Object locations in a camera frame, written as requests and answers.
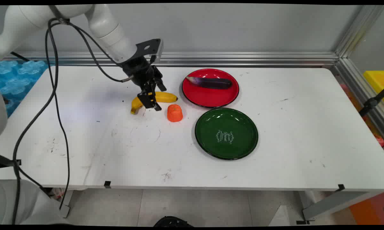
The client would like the yellow box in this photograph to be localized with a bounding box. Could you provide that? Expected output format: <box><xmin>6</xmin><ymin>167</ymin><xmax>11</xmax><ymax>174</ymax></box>
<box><xmin>363</xmin><ymin>70</ymin><xmax>384</xmax><ymax>106</ymax></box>

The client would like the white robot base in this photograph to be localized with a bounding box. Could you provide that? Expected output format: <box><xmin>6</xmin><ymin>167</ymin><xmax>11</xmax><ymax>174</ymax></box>
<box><xmin>0</xmin><ymin>179</ymin><xmax>72</xmax><ymax>225</ymax></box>

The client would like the black round floor object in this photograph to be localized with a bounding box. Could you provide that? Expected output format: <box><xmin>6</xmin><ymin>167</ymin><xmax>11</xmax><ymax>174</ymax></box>
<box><xmin>153</xmin><ymin>216</ymin><xmax>194</xmax><ymax>227</ymax></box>

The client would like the black cable strap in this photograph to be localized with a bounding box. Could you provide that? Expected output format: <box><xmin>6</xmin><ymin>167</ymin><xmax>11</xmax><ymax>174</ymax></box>
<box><xmin>0</xmin><ymin>154</ymin><xmax>22</xmax><ymax>169</ymax></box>

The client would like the purple eggplant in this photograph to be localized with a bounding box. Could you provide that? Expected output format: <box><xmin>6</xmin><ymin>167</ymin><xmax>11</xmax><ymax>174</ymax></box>
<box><xmin>186</xmin><ymin>76</ymin><xmax>233</xmax><ymax>90</ymax></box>

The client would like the grey table leg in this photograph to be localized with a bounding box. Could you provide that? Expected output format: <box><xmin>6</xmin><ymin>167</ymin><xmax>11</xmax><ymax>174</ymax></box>
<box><xmin>302</xmin><ymin>191</ymin><xmax>384</xmax><ymax>221</ymax></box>

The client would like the green plate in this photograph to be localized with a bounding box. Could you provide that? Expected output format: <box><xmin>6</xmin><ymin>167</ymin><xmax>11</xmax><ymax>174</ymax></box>
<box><xmin>195</xmin><ymin>108</ymin><xmax>259</xmax><ymax>160</ymax></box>

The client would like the red plate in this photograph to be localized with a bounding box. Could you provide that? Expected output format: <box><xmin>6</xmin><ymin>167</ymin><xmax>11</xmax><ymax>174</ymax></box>
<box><xmin>182</xmin><ymin>68</ymin><xmax>240</xmax><ymax>108</ymax></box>

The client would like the pink red strip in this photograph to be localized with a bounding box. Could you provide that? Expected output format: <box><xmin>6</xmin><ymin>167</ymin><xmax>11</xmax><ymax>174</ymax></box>
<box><xmin>340</xmin><ymin>84</ymin><xmax>384</xmax><ymax>148</ymax></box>

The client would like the aluminium back frame rail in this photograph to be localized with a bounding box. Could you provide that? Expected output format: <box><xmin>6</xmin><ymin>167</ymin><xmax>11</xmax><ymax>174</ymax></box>
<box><xmin>2</xmin><ymin>52</ymin><xmax>339</xmax><ymax>67</ymax></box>

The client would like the aluminium side frame rail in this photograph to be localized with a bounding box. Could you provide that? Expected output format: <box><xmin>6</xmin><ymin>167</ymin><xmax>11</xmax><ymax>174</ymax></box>
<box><xmin>331</xmin><ymin>5</ymin><xmax>384</xmax><ymax>141</ymax></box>

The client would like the thin black cable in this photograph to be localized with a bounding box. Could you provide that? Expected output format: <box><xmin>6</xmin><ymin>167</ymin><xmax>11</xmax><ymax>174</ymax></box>
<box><xmin>46</xmin><ymin>20</ymin><xmax>71</xmax><ymax>211</ymax></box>

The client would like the orange box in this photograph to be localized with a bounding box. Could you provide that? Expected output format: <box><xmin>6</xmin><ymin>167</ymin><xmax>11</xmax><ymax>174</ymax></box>
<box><xmin>349</xmin><ymin>192</ymin><xmax>384</xmax><ymax>225</ymax></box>

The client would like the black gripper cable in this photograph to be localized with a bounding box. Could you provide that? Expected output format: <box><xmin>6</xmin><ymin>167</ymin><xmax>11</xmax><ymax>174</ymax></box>
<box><xmin>59</xmin><ymin>20</ymin><xmax>135</xmax><ymax>83</ymax></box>

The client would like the orange toy persimmon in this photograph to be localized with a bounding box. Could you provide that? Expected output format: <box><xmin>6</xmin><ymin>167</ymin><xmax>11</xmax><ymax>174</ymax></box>
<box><xmin>167</xmin><ymin>104</ymin><xmax>183</xmax><ymax>123</ymax></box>

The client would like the white table leg bracket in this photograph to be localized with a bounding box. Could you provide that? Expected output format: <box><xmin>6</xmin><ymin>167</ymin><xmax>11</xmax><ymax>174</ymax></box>
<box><xmin>59</xmin><ymin>190</ymin><xmax>74</xmax><ymax>219</ymax></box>

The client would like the blue bottle pack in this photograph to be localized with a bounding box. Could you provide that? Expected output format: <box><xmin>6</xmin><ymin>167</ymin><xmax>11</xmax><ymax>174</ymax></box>
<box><xmin>0</xmin><ymin>60</ymin><xmax>49</xmax><ymax>117</ymax></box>

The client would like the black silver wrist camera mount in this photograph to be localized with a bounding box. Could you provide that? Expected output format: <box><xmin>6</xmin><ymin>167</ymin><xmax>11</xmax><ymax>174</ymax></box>
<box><xmin>135</xmin><ymin>39</ymin><xmax>164</xmax><ymax>64</ymax></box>

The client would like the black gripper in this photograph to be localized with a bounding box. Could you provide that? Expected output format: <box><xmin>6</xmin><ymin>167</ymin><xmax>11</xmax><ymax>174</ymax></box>
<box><xmin>121</xmin><ymin>55</ymin><xmax>167</xmax><ymax>112</ymax></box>

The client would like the yellow banana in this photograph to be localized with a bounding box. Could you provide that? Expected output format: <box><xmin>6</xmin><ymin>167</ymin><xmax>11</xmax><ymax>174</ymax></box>
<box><xmin>130</xmin><ymin>91</ymin><xmax>179</xmax><ymax>115</ymax></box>

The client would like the thick black cable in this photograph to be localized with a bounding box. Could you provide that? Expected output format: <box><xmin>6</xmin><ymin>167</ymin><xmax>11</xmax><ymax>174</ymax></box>
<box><xmin>11</xmin><ymin>18</ymin><xmax>60</xmax><ymax>225</ymax></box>

